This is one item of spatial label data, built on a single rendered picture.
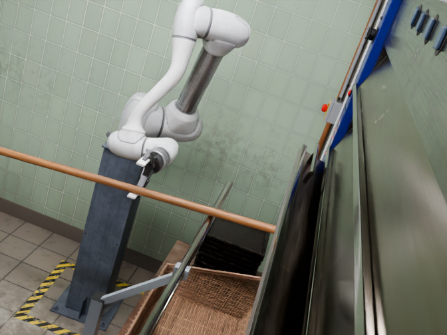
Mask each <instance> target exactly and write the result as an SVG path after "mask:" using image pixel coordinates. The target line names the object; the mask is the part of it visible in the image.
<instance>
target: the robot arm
mask: <svg viewBox="0 0 447 335"><path fill-rule="evenodd" d="M249 36H250V26H249V25H248V23H247V22H246V21H245V20H244V19H243V18H241V17H240V16H238V15H236V14H234V13H230V12H228V11H224V10H221V9H214V8H211V7H207V6H205V5H204V1H203V0H182V1H181V3H180V4H179V6H178V9H177V11H176V15H175V18H174V24H173V31H172V63H171V66H170V69H169V70H168V72H167V73H166V75H165V76H164V77H163V78H162V79H161V80H160V81H159V82H158V83H157V84H156V85H155V86H154V87H153V88H152V89H151V90H150V91H149V92H148V93H145V92H137V93H136V94H134V95H132V96H131V97H130V98H129V100H128V102H127V103H126V105H125V107H124V109H123V111H122V115H121V118H120V123H119V128H118V131H115V132H107V133H106V137H108V141H107V145H108V149H109V150H110V151H111V152H112V153H113V154H115V155H117V156H120V157H122V158H126V159H129V160H136V161H137V162H136V164H137V165H139V166H142V167H143V171H142V173H141V175H140V177H141V178H140V180H139V182H138V184H137V186H139V187H143V188H145V187H146V186H147V184H148V183H149V181H150V180H149V179H150V176H151V175H152V174H154V173H158V172H159V171H162V170H163V169H164V168H165V167H166V166H168V165H170V164H171V163H172V162H173V161H174V160H175V159H176V156H177V155H178V143H177V142H191V141H194V140H196V139H197V138H199V137H200V135H201V133H202V130H203V122H202V119H201V117H200V115H199V112H198V109H197V107H198V104H199V103H200V101H201V99H202V97H203V95H204V93H205V91H206V89H207V87H208V85H209V83H210V81H211V79H212V78H213V76H214V74H215V72H216V70H217V68H218V66H219V65H220V62H221V61H222V58H223V57H224V56H225V55H227V54H229V53H230V52H231V51H232V50H234V48H237V49H238V48H240V47H243V46H244V45H245V44H246V43H247V42H248V40H249ZM197 39H202V43H203V47H202V49H201V51H200V53H199V55H198V57H197V59H196V61H195V63H194V65H193V68H192V70H191V72H190V74H189V76H188V79H187V81H186V83H185V85H184V87H183V89H182V91H181V93H180V95H179V97H178V99H175V100H173V101H171V103H170V104H169V105H167V107H161V106H159V105H158V102H159V101H160V100H161V99H162V98H163V97H164V96H165V95H167V93H169V91H171V89H173V88H174V87H175V86H176V85H177V83H179V81H180V80H181V79H182V77H183V75H184V73H185V71H186V69H187V67H188V63H189V61H190V57H191V55H192V52H193V49H194V47H195V45H196V41H197ZM143 174H144V175H145V176H144V175H143Z"/></svg>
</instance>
